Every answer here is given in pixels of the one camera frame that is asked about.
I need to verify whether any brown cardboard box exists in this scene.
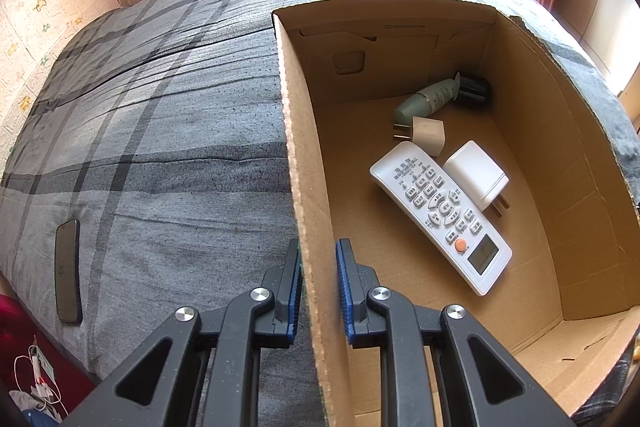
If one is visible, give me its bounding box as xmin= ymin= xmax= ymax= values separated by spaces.
xmin=271 ymin=0 xmax=640 ymax=427

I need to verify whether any beige plug adapter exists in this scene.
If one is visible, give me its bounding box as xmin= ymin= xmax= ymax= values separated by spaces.
xmin=394 ymin=116 xmax=446 ymax=157

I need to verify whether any white remote control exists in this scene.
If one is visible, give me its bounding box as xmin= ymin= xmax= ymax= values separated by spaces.
xmin=370 ymin=141 xmax=512 ymax=296

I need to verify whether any black smartphone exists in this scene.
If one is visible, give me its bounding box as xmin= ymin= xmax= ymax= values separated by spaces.
xmin=54 ymin=219 xmax=82 ymax=325

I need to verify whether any grey plaid bed sheet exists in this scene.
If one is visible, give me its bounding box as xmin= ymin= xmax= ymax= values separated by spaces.
xmin=1 ymin=0 xmax=639 ymax=426

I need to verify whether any white usb charger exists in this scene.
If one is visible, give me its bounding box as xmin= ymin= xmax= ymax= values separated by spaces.
xmin=442 ymin=140 xmax=510 ymax=216

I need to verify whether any green handheld mini fan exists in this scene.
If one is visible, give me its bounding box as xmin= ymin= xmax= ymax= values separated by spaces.
xmin=394 ymin=72 xmax=492 ymax=127

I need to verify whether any white wardrobe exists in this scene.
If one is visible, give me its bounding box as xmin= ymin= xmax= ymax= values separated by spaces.
xmin=552 ymin=0 xmax=639 ymax=95

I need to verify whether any white charging cable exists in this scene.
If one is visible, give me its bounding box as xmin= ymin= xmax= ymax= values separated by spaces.
xmin=12 ymin=336 xmax=71 ymax=421

